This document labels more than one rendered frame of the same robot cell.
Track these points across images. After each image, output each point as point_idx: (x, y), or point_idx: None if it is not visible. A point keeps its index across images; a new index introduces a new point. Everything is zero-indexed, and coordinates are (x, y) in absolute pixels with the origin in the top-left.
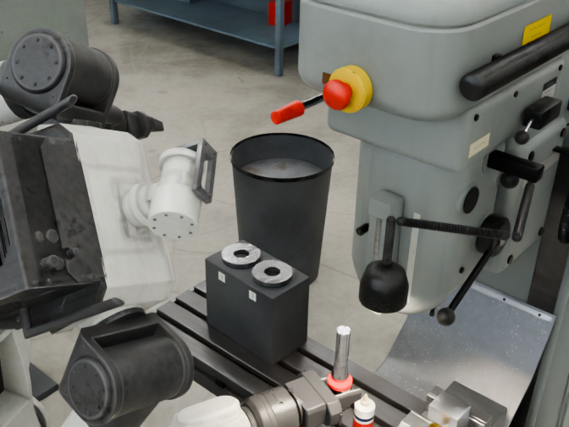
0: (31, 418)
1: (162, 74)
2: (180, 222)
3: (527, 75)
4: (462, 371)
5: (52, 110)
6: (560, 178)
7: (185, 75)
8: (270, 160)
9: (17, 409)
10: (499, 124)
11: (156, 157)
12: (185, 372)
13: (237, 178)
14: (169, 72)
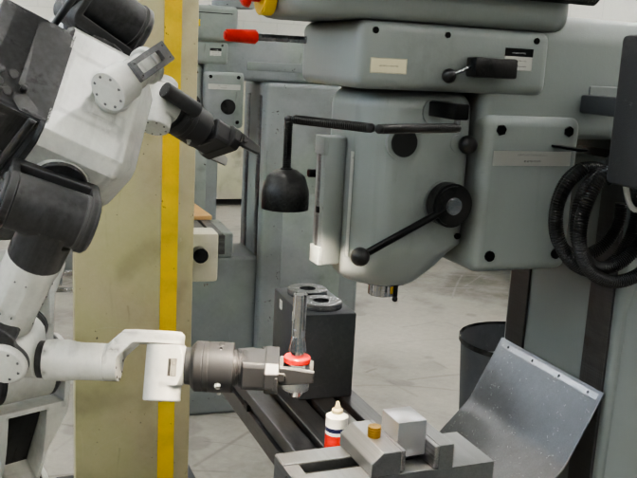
0: None
1: (479, 302)
2: (111, 86)
3: (474, 28)
4: (499, 455)
5: (62, 7)
6: (602, 211)
7: (504, 306)
8: None
9: None
10: (423, 58)
11: (429, 362)
12: (86, 219)
13: (461, 353)
14: (488, 301)
